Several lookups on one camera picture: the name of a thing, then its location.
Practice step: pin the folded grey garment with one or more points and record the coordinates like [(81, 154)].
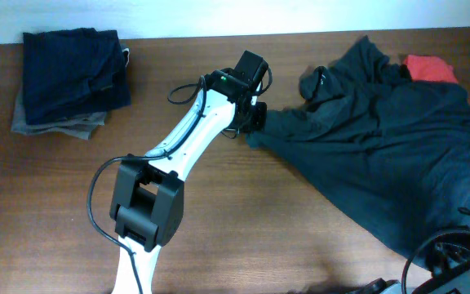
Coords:
[(80, 126)]

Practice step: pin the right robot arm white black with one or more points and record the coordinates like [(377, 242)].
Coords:
[(447, 257)]

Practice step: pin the dark green t-shirt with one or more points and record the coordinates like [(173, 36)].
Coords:
[(391, 153)]

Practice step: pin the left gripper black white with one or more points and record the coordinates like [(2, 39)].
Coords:
[(259, 121)]

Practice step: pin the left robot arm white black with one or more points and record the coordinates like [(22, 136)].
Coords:
[(148, 198)]

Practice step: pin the folded navy blue garment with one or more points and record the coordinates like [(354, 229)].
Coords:
[(67, 73)]

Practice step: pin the red garment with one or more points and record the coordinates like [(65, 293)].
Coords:
[(429, 69)]

